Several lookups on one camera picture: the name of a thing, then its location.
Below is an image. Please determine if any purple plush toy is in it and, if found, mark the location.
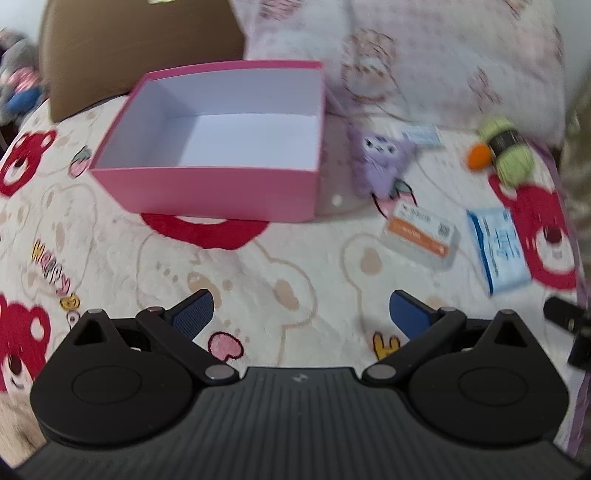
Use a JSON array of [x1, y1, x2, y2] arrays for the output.
[[346, 124, 419, 202]]

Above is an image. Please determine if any brown pillow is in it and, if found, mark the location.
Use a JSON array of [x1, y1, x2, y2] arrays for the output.
[[39, 0, 245, 123]]

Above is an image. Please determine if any pink cardboard box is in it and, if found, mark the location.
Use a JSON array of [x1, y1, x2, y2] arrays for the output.
[[89, 60, 326, 223]]

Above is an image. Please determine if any pink checked pillow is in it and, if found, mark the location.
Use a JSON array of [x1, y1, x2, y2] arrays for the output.
[[231, 0, 566, 145]]

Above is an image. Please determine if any blue white tissue packet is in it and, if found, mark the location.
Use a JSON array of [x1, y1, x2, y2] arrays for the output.
[[466, 208, 533, 296]]

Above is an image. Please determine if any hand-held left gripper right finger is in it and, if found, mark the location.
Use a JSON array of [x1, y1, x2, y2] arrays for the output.
[[361, 290, 530, 385]]

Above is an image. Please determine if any small white blue box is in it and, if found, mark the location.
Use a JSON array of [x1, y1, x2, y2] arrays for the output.
[[402, 122, 444, 149]]

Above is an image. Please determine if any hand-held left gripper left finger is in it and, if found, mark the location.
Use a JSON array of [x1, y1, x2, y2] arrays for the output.
[[69, 289, 239, 385]]

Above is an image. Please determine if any orange ball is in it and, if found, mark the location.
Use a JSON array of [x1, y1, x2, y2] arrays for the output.
[[467, 143, 494, 171]]

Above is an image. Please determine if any grey plush toy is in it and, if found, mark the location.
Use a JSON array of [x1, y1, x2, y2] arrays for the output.
[[0, 30, 47, 125]]

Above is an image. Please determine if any green yarn skein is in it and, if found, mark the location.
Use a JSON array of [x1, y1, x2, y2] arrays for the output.
[[478, 115, 536, 188]]

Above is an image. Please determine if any orange white medicine box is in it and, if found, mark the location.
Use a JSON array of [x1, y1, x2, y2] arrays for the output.
[[379, 196, 461, 270]]

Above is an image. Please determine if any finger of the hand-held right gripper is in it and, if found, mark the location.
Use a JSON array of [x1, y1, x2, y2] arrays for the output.
[[543, 296, 591, 332], [568, 333, 591, 368]]

